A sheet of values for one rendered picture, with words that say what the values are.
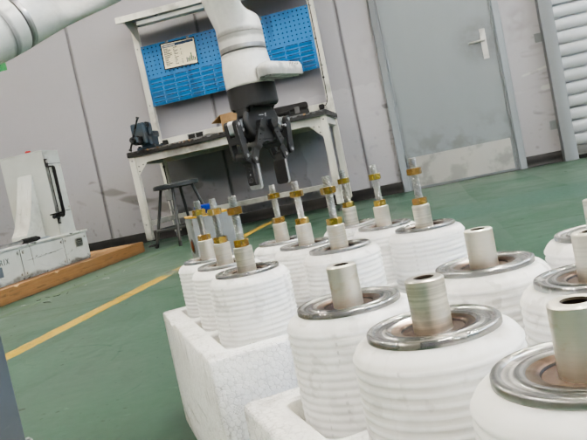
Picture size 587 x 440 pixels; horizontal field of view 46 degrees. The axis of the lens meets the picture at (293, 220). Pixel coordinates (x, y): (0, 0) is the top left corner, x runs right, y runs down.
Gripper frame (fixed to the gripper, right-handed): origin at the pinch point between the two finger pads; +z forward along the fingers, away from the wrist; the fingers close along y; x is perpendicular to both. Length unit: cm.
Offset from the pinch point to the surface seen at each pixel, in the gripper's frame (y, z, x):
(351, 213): -8.7, 8.1, 7.8
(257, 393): 30.9, 21.8, 16.1
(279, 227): 0.9, 7.7, 0.7
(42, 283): -132, 31, -266
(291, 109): -355, -47, -236
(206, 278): 21.2, 10.9, 3.0
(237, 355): 31.9, 17.4, 15.3
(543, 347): 54, 10, 54
